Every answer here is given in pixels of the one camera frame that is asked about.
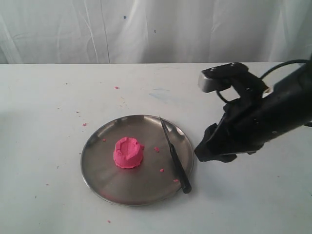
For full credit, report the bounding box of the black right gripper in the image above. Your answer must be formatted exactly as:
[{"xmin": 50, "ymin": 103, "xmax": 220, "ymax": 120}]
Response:
[{"xmin": 195, "ymin": 97, "xmax": 268, "ymax": 163}]

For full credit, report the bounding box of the black knife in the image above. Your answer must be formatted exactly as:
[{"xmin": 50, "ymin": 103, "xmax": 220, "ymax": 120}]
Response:
[{"xmin": 159, "ymin": 117, "xmax": 192, "ymax": 194}]

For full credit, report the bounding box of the pink dough lump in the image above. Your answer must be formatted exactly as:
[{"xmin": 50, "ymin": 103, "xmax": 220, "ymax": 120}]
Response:
[{"xmin": 113, "ymin": 137, "xmax": 144, "ymax": 169}]

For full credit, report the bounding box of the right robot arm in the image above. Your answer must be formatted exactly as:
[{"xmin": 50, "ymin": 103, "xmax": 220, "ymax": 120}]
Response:
[{"xmin": 195, "ymin": 59, "xmax": 312, "ymax": 163}]

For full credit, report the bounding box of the round stainless steel plate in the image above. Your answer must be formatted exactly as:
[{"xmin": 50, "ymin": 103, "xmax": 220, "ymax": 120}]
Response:
[{"xmin": 80, "ymin": 115, "xmax": 194, "ymax": 206}]

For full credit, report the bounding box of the white backdrop curtain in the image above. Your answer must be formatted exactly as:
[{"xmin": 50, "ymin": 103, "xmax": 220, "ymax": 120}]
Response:
[{"xmin": 0, "ymin": 0, "xmax": 312, "ymax": 64}]

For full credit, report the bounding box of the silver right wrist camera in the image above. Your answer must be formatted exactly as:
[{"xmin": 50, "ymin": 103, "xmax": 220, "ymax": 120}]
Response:
[{"xmin": 198, "ymin": 63, "xmax": 248, "ymax": 93}]

